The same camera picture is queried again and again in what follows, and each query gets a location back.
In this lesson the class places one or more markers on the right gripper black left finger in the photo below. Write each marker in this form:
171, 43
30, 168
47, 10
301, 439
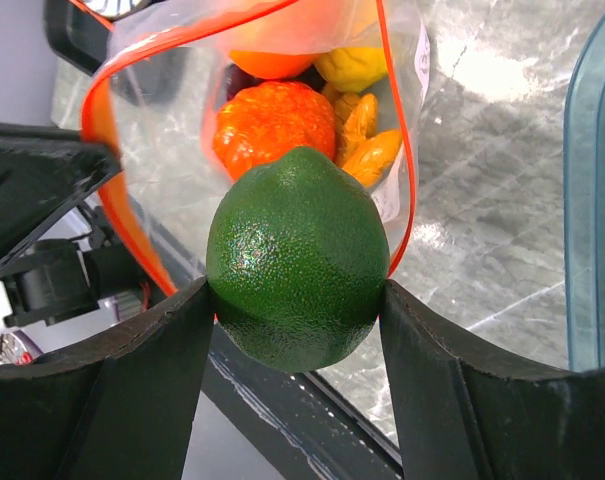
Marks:
118, 405

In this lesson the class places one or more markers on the yellow lemon piece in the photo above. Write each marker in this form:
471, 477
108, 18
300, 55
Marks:
352, 69

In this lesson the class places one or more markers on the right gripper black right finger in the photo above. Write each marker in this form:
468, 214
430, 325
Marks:
467, 409

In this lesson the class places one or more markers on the teal plastic food container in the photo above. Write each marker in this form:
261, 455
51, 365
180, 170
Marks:
584, 206

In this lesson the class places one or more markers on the white striped plate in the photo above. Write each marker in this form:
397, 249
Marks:
116, 9

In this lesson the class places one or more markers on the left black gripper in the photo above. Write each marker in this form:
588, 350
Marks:
44, 173

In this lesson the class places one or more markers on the orange tangerine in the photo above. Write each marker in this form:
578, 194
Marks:
271, 66

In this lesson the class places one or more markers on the purple grape bunch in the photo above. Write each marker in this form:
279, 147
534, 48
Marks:
235, 80

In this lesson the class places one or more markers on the green lime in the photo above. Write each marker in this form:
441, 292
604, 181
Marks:
297, 260

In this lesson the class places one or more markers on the black tray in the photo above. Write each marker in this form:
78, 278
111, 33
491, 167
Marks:
76, 34

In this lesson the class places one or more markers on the small orange pumpkin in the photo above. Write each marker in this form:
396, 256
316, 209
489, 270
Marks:
262, 123

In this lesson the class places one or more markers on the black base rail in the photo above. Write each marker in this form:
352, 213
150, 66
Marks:
302, 426

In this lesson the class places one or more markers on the clear zip top bag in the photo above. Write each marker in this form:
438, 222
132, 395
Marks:
193, 94

